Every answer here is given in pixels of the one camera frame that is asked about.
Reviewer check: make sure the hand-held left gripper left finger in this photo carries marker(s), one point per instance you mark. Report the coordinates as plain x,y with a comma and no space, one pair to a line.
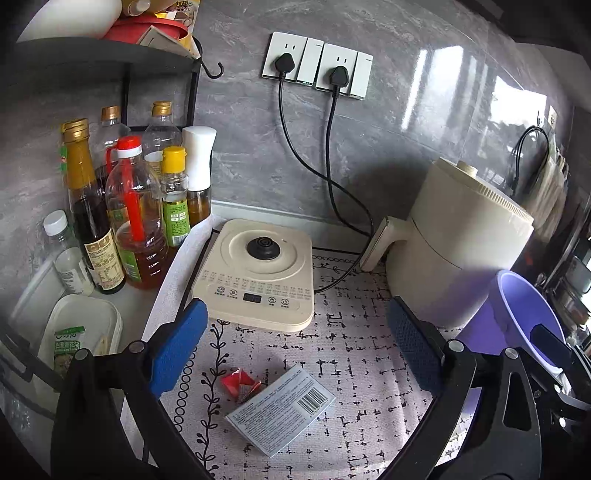
180,346

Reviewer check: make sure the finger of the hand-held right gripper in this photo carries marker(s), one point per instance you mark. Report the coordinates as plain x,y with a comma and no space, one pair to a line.
547,346

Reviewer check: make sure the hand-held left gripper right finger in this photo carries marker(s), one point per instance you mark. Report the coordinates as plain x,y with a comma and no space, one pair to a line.
413,346

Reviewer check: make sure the purple plastic basin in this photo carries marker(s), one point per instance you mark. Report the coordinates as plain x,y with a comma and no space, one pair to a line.
512,304

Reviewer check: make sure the small red wrapper piece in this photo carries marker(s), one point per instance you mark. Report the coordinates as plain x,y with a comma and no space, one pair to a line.
238,385

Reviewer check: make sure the white and blue box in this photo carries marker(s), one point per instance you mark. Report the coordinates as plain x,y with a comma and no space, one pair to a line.
277,410

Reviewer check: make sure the patterned white counter mat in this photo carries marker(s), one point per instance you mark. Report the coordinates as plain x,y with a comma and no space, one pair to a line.
360,369

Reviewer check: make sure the dark metallic object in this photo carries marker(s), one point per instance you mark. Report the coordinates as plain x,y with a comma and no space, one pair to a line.
568,290

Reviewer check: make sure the white plastic container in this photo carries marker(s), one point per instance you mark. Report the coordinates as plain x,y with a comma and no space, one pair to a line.
92,318

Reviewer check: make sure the red-capped cooking oil bottle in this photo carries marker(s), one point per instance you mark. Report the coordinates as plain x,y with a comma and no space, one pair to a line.
138,258

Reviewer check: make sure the green seasoning packet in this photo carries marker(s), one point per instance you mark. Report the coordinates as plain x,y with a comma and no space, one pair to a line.
69,350

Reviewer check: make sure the cream air fryer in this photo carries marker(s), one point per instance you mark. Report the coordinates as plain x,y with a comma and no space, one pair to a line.
457,240

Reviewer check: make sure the cream kettle base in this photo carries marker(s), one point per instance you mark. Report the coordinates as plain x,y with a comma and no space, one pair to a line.
277,277

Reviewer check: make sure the dark soy sauce bottle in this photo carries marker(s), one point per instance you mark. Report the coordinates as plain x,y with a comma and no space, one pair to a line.
99,258

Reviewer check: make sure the yellow-capped green label bottle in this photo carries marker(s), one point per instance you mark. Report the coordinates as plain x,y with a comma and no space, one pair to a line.
175,221

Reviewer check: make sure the small white-capped clear bottle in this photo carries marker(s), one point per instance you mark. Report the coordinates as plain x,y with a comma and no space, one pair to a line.
71,272

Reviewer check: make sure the hanging beige bags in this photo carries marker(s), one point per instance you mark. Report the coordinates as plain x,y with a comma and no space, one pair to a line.
551,194

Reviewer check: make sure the white-topped oil sprayer bottle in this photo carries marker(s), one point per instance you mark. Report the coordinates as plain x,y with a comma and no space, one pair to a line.
198,143

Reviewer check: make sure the green label sauce bottle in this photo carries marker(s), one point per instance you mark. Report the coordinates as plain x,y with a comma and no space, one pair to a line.
64,161

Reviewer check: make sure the red bowl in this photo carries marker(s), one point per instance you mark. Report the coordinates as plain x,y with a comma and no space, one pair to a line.
124,30

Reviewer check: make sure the yellow packet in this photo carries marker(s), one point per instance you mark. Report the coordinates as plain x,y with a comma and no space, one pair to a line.
187,18

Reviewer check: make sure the white round jug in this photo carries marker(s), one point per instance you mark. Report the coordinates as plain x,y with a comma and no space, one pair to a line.
69,18

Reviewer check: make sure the white wall switch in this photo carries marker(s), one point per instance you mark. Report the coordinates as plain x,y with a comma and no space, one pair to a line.
310,62
361,76

